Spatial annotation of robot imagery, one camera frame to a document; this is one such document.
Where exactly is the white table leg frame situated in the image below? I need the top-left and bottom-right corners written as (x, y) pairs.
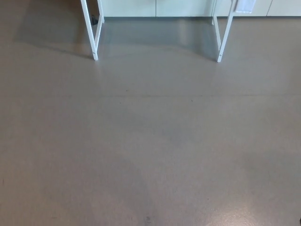
top-left (212, 0), bottom-right (238, 63)
top-left (80, 0), bottom-right (105, 61)

